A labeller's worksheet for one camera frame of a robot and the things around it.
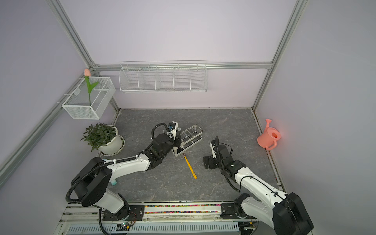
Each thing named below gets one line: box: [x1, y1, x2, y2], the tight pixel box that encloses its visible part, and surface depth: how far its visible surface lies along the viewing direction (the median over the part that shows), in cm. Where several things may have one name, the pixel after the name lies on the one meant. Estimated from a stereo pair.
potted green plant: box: [80, 122, 125, 157], surface depth 86 cm
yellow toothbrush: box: [183, 153, 198, 180], surface depth 91 cm
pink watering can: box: [257, 118, 282, 151], surface depth 95 cm
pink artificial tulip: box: [84, 68, 100, 106], surface depth 86 cm
